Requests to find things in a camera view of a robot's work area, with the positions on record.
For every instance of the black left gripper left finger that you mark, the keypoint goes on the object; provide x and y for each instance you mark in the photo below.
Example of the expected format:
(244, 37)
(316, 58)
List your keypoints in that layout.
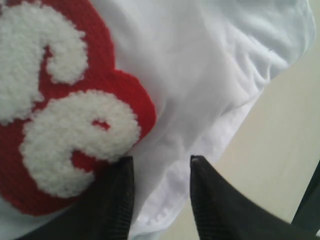
(104, 212)

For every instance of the white t-shirt red Chinese patch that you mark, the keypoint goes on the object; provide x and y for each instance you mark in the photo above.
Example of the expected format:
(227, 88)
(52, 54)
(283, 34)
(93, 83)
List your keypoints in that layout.
(84, 83)

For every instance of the dark object at edge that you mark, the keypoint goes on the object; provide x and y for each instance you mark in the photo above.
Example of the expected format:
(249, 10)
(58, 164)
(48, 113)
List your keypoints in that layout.
(307, 215)

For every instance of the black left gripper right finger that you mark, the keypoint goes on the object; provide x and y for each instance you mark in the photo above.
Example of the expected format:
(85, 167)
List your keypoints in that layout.
(221, 212)

